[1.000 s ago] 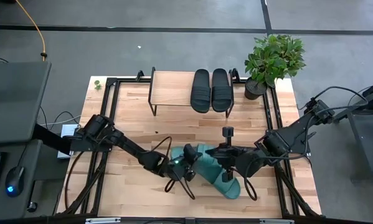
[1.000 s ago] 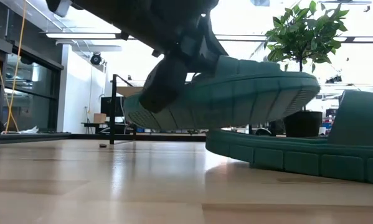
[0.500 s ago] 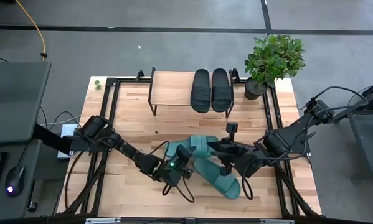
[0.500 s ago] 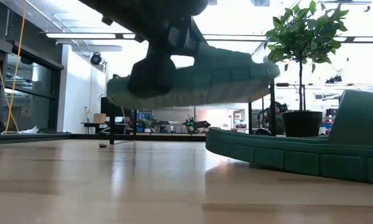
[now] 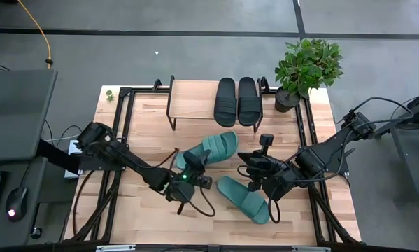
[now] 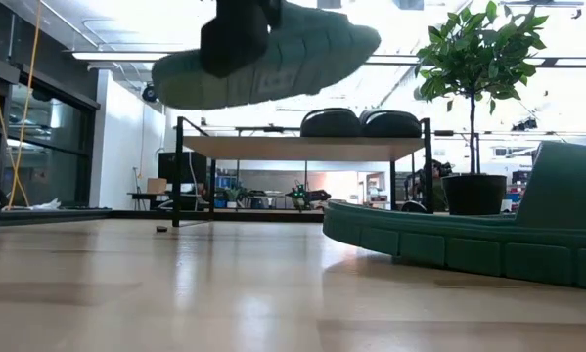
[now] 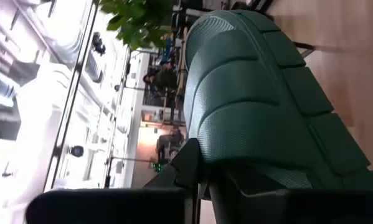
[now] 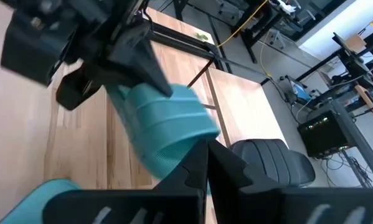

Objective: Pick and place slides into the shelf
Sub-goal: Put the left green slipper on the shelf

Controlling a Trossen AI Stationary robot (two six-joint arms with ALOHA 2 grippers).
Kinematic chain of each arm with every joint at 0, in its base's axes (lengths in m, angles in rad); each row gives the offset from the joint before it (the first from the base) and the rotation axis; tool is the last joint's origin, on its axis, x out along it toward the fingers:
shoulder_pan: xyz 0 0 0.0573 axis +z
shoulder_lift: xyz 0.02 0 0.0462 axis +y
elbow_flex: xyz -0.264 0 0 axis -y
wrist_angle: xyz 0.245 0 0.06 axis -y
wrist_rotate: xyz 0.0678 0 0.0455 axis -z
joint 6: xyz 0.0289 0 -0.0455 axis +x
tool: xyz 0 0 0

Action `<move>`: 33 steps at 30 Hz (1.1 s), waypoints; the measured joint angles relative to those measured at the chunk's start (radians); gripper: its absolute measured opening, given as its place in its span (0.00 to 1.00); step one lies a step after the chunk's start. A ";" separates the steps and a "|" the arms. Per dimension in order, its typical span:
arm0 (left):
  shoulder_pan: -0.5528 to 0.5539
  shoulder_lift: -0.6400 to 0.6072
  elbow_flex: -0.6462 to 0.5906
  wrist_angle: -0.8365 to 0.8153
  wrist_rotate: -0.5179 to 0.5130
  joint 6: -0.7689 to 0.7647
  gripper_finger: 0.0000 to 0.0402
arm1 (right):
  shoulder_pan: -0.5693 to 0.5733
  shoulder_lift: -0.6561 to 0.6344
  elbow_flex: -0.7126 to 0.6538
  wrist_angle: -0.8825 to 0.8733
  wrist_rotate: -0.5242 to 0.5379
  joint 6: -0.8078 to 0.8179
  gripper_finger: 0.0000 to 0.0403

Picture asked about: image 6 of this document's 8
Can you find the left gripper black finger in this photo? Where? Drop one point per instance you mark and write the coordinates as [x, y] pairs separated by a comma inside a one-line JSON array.
[[234, 39]]

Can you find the green slide sandal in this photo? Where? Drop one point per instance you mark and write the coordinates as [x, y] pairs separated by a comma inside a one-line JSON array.
[[322, 49], [468, 249]]

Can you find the black slide sandal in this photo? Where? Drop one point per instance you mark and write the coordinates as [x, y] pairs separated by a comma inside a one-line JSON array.
[[330, 123], [390, 123]]

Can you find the round black ceiling spotlight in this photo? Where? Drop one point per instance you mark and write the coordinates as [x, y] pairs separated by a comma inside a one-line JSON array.
[[149, 95]]

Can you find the long ceiling light bar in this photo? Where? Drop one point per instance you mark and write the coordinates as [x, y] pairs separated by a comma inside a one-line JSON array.
[[116, 56]]

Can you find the black monitor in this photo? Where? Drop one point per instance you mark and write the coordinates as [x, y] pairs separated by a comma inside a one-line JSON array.
[[182, 167]]

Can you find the cardboard box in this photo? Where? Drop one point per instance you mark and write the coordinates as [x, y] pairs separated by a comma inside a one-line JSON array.
[[157, 186]]

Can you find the background robot with green lights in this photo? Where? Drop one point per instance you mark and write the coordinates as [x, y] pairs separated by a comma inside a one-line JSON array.
[[304, 194]]

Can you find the dark background table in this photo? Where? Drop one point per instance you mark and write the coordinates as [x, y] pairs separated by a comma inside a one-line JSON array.
[[143, 195]]

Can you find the small black puck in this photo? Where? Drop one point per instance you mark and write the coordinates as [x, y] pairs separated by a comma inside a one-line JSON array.
[[161, 229]]

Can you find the green leafy plant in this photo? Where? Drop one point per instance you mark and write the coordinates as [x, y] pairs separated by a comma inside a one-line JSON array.
[[473, 63]]

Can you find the person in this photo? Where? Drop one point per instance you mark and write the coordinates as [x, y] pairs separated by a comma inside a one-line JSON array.
[[434, 188]]

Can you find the crumpled white paper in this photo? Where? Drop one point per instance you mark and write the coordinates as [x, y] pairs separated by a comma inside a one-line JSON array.
[[45, 204]]

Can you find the black plant pot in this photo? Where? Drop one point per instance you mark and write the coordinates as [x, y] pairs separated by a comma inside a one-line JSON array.
[[473, 195]]

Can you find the wooden shelf with black frame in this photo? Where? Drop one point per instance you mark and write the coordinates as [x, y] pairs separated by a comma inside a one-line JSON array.
[[273, 148]]

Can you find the black metal rig frame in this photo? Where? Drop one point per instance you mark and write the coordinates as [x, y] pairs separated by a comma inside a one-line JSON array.
[[126, 215]]

